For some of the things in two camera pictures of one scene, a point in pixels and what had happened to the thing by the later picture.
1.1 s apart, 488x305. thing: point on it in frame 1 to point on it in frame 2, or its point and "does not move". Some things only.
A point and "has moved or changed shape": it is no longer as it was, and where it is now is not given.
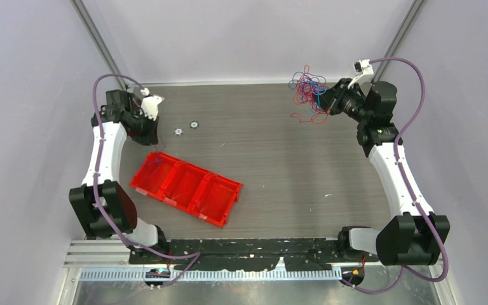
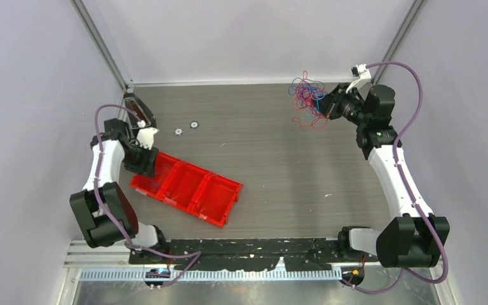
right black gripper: [330, 100] does not move
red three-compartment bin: [206, 196] does not move
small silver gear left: [178, 131] does not move
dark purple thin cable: [156, 152] to [157, 185]
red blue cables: [308, 88] has moved or changed shape
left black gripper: [151, 138] to [147, 167]
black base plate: [296, 254] does not move
